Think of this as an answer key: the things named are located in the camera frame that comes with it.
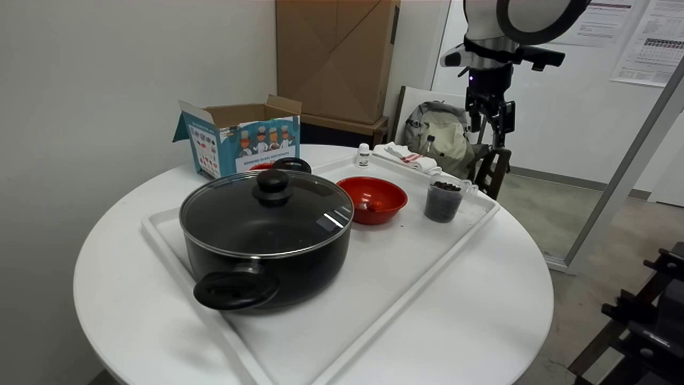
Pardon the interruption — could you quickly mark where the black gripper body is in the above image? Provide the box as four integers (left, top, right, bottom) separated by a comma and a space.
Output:
465, 66, 516, 137

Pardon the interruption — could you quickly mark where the small dark grey cup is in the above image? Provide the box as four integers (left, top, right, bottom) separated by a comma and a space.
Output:
422, 176, 476, 224

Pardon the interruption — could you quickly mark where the dark chair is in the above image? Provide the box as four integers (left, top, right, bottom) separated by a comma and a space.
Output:
467, 146, 512, 200

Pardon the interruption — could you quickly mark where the grey beige backpack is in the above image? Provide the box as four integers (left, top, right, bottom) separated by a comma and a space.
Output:
401, 99, 493, 180

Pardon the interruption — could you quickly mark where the white towel with red stripes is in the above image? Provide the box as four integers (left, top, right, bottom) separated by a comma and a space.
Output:
372, 142, 441, 178

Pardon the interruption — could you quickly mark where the small white bottle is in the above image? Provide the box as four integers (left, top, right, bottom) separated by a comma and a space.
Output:
355, 142, 374, 169

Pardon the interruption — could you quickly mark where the large brown cardboard box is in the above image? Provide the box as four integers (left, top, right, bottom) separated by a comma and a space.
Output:
273, 0, 401, 126

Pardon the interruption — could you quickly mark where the white rectangular tray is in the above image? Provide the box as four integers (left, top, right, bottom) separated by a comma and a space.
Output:
138, 151, 499, 385

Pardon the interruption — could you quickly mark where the black metal stand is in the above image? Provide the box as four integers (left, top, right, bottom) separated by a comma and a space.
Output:
568, 242, 684, 385

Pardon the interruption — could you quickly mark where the blue cardboard box with chefs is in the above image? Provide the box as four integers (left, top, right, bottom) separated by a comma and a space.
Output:
170, 93, 304, 181

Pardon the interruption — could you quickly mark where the black cooking pot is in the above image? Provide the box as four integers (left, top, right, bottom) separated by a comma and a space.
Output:
178, 157, 356, 314

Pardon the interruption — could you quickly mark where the glass pot lid black knob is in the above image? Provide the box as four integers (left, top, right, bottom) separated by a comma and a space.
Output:
178, 166, 356, 260

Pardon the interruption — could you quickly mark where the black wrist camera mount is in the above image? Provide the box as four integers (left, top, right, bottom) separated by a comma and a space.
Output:
441, 41, 566, 72

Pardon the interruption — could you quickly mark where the white metal frame post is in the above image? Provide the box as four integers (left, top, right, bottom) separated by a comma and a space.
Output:
547, 59, 684, 275

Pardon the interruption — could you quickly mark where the red plastic bowl with handle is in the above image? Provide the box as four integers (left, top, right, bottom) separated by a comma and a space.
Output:
335, 176, 411, 227

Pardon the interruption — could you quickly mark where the white wall poster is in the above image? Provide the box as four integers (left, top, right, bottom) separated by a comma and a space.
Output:
561, 0, 650, 52
613, 0, 684, 90

